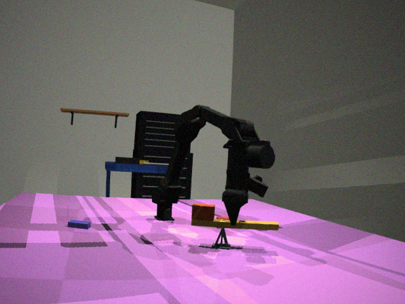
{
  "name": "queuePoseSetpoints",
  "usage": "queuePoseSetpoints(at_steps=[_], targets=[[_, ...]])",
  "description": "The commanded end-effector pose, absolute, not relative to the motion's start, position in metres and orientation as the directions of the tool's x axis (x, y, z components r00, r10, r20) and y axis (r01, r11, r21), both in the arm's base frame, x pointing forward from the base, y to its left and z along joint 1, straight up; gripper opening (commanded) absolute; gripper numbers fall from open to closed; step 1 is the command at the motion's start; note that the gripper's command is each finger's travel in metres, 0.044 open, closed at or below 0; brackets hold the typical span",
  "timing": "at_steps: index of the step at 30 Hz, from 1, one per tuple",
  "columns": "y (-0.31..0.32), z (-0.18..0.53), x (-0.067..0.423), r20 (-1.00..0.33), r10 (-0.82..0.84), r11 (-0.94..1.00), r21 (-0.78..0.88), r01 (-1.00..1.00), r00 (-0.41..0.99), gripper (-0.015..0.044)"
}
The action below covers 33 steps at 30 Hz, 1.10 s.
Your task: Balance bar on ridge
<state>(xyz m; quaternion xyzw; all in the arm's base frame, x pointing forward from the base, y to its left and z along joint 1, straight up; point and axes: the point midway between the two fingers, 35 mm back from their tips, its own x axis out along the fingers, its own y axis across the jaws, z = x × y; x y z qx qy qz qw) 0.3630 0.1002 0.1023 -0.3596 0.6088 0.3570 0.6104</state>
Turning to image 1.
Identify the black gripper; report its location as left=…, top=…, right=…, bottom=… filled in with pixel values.
left=222, top=166, right=248, bottom=225

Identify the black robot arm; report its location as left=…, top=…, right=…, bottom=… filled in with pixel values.
left=151, top=105, right=275, bottom=221

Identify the yellow bar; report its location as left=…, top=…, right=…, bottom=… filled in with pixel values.
left=191, top=203, right=279, bottom=231

